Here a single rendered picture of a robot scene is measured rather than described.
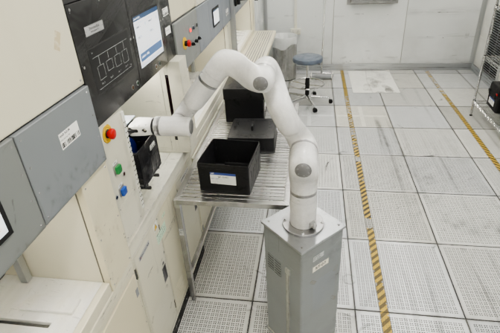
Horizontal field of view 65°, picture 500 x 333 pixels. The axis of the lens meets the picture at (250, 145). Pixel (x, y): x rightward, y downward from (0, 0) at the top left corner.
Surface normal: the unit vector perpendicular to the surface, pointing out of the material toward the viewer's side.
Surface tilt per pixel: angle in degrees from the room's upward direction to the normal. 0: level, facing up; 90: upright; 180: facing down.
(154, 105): 90
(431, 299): 0
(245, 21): 90
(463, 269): 0
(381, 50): 90
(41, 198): 90
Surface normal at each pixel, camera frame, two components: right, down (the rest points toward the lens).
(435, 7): -0.14, 0.48
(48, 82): 0.99, 0.03
